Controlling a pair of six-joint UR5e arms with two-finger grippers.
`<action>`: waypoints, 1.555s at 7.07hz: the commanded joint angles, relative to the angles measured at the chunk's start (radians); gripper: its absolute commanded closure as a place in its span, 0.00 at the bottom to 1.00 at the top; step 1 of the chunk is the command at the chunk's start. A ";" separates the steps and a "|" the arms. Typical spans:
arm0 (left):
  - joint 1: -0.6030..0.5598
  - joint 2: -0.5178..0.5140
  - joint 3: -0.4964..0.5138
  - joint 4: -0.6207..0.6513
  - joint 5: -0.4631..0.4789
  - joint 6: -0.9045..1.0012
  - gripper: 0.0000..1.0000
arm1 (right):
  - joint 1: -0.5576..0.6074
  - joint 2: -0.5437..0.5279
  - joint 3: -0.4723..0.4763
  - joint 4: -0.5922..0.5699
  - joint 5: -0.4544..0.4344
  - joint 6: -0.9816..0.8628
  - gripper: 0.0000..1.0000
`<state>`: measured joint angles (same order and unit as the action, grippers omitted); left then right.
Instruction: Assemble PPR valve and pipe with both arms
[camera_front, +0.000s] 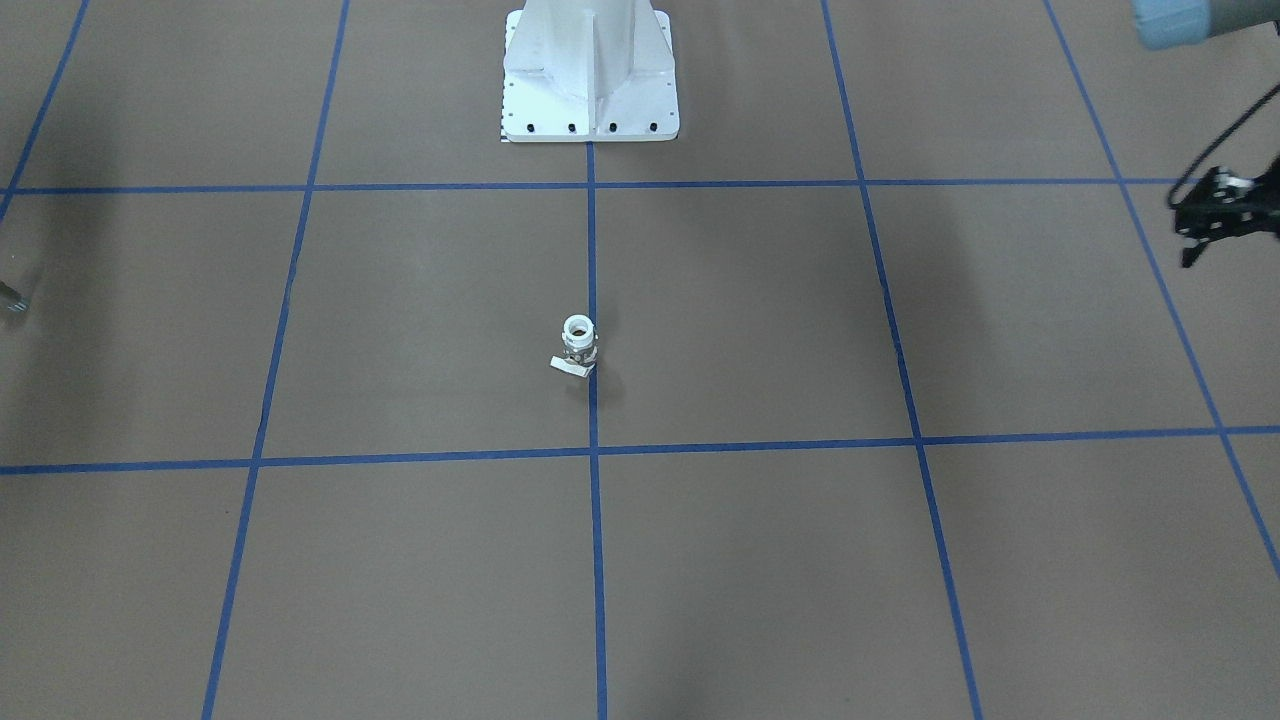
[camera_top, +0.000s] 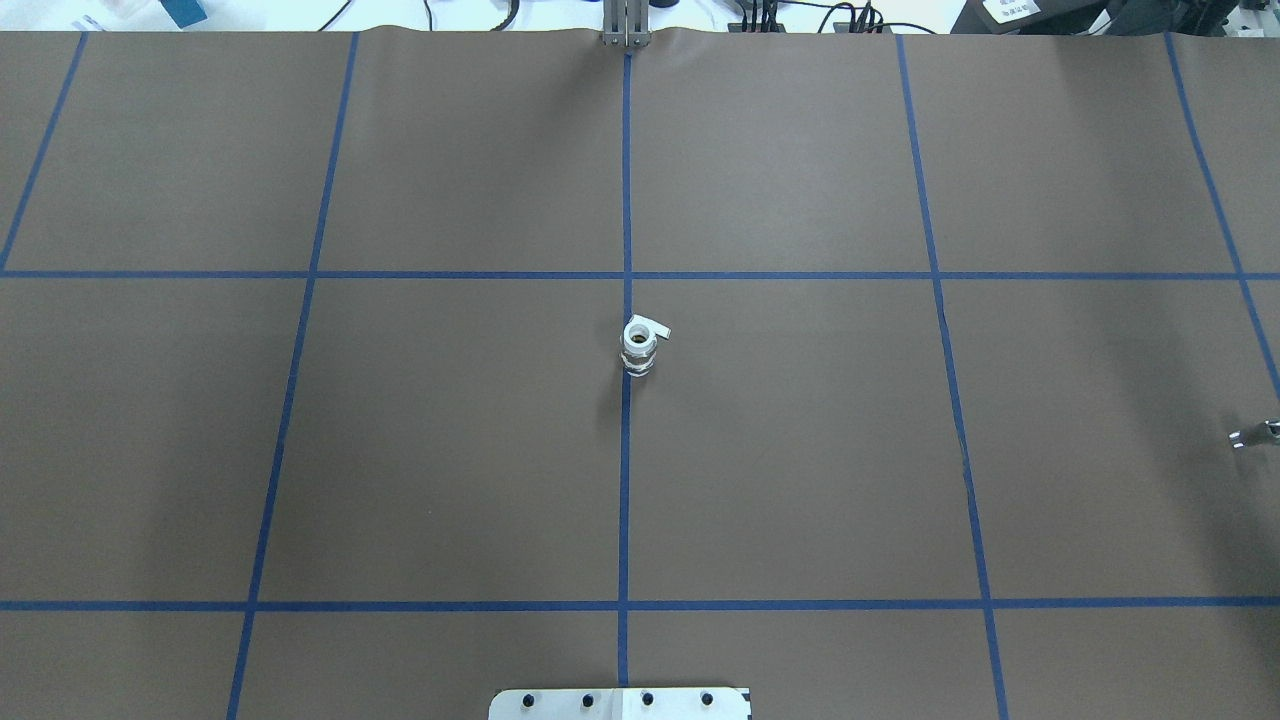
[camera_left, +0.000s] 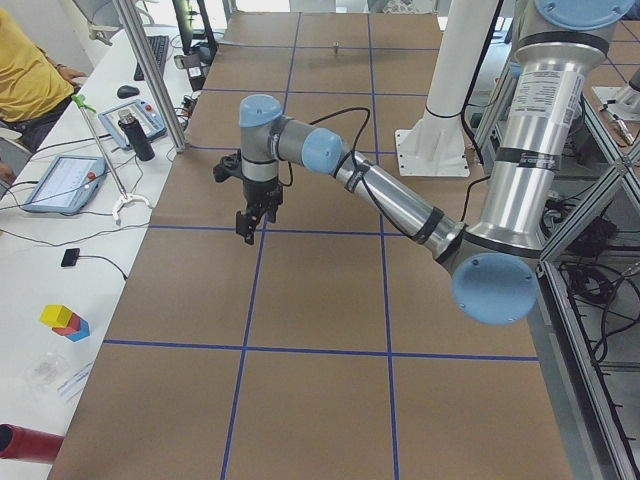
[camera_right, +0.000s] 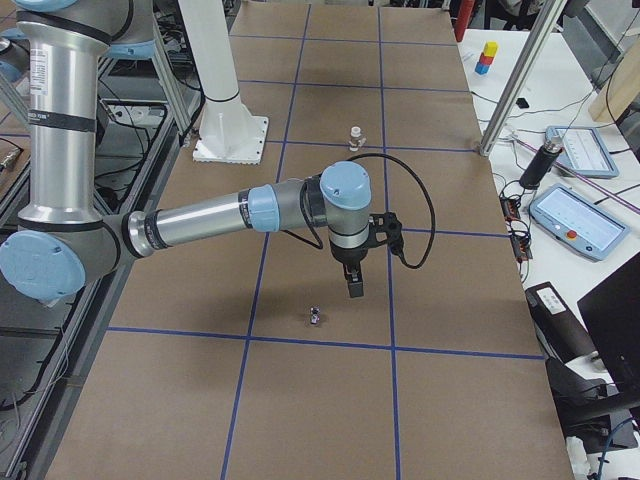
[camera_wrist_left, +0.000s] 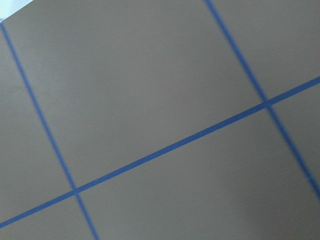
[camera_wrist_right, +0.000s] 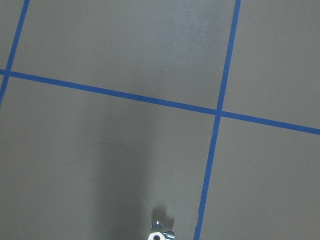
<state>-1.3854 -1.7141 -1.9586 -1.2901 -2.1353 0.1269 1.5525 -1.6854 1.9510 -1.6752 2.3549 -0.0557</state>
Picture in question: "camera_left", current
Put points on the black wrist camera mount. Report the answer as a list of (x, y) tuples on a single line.
[(228, 166)]

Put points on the stacked colour blocks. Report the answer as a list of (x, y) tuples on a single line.
[(64, 322)]

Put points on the black computer mouse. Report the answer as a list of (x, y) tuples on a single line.
[(127, 91)]

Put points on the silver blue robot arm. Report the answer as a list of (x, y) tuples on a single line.
[(492, 262)]

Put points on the aluminium frame post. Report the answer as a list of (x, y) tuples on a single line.
[(143, 53)]

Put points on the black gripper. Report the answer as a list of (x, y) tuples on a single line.
[(259, 191)]

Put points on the black water bottle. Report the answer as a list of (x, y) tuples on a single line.
[(135, 135)]

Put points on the green white reacher grabber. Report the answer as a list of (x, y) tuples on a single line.
[(125, 197)]

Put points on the red cylinder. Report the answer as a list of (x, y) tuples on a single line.
[(20, 443)]

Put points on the near teach pendant tablet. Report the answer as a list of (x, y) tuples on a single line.
[(67, 185)]

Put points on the teach pendant tablet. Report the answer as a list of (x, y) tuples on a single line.
[(67, 185), (136, 111)]

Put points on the far teach pendant tablet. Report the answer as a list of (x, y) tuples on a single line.
[(136, 111)]

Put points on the small black puck device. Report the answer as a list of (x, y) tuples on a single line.
[(70, 257)]

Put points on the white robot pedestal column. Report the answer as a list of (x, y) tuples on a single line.
[(435, 145)]

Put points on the aluminium frame rack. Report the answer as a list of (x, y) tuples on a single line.
[(587, 323)]

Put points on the person in yellow shirt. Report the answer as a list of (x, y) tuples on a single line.
[(35, 90)]

